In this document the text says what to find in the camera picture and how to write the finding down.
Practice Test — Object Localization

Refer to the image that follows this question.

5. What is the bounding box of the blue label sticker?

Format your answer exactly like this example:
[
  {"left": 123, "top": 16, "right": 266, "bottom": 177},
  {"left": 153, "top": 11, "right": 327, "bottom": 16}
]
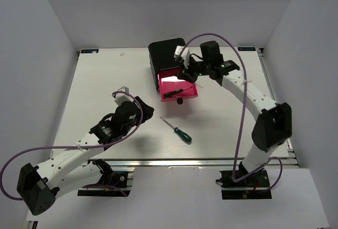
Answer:
[
  {"left": 80, "top": 49, "right": 99, "bottom": 54},
  {"left": 237, "top": 47, "right": 256, "bottom": 51}
]

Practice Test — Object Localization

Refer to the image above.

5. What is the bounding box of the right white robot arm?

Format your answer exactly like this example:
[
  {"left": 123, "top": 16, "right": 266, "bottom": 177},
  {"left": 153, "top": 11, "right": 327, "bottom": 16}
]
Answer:
[{"left": 174, "top": 41, "right": 292, "bottom": 186}]

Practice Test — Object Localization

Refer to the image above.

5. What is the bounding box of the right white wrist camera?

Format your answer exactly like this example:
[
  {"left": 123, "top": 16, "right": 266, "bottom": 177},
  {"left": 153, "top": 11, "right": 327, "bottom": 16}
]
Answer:
[{"left": 174, "top": 46, "right": 191, "bottom": 69}]

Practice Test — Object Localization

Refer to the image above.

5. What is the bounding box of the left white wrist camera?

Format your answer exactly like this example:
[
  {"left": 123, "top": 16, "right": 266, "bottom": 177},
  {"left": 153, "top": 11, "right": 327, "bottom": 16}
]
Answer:
[{"left": 112, "top": 86, "right": 133, "bottom": 106}]

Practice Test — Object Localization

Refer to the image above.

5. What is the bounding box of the purple cable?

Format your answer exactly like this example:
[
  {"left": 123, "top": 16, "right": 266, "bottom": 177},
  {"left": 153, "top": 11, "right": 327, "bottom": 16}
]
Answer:
[
  {"left": 0, "top": 90, "right": 145, "bottom": 201},
  {"left": 182, "top": 33, "right": 283, "bottom": 193}
]

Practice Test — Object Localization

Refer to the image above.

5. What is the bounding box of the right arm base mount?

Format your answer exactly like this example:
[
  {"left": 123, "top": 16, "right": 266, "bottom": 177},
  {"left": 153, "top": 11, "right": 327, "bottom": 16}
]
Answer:
[{"left": 215, "top": 169, "right": 272, "bottom": 200}]

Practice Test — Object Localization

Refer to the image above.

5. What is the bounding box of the pink drawer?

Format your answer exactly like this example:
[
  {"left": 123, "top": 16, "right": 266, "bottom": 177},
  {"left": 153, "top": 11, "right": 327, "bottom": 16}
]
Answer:
[{"left": 156, "top": 68, "right": 198, "bottom": 104}]

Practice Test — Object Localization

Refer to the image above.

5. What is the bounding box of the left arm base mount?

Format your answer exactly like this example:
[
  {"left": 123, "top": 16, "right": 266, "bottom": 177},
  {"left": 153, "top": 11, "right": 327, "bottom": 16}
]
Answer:
[{"left": 77, "top": 159, "right": 134, "bottom": 197}]

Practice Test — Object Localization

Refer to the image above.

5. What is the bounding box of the aluminium table rail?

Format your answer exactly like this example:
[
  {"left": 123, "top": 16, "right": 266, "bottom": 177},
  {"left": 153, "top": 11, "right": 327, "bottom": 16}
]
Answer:
[{"left": 50, "top": 157, "right": 299, "bottom": 169}]

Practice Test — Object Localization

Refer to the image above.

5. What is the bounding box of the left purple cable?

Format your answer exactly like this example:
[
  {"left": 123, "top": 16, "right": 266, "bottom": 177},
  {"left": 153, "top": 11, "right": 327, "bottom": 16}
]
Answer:
[{"left": 0, "top": 90, "right": 145, "bottom": 201}]

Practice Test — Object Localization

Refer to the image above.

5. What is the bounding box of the black drawer cabinet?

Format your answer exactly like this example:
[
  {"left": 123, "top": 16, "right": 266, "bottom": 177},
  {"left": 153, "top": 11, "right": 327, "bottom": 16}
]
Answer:
[{"left": 148, "top": 38, "right": 185, "bottom": 75}]

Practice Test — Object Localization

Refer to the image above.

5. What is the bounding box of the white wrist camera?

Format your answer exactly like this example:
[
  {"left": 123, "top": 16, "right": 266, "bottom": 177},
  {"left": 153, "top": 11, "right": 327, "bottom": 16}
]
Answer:
[
  {"left": 112, "top": 86, "right": 133, "bottom": 106},
  {"left": 174, "top": 46, "right": 191, "bottom": 69}
]

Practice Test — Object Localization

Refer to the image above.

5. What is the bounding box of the right blue label sticker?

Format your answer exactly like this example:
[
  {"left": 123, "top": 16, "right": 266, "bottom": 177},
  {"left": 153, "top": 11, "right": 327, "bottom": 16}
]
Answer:
[{"left": 237, "top": 47, "right": 256, "bottom": 51}]

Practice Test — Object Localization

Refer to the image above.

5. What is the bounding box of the left blue label sticker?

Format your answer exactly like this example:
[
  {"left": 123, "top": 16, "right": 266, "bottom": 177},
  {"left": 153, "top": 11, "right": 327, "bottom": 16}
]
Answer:
[{"left": 80, "top": 49, "right": 99, "bottom": 54}]

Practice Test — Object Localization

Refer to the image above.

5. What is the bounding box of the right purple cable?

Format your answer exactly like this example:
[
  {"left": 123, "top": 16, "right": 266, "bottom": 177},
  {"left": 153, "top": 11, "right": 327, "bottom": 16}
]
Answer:
[{"left": 182, "top": 33, "right": 283, "bottom": 193}]

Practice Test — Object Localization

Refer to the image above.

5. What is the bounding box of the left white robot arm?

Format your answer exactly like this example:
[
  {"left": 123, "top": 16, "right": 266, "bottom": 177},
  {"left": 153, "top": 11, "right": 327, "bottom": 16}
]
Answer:
[{"left": 16, "top": 95, "right": 154, "bottom": 216}]

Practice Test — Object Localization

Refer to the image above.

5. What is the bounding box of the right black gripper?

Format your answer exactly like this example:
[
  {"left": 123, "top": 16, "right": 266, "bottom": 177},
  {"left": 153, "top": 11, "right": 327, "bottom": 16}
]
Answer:
[{"left": 178, "top": 56, "right": 211, "bottom": 83}]

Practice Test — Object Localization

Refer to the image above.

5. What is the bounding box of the large green handle screwdriver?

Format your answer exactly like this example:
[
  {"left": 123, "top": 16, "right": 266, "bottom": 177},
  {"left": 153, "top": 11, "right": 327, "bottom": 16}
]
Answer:
[{"left": 160, "top": 117, "right": 192, "bottom": 144}]

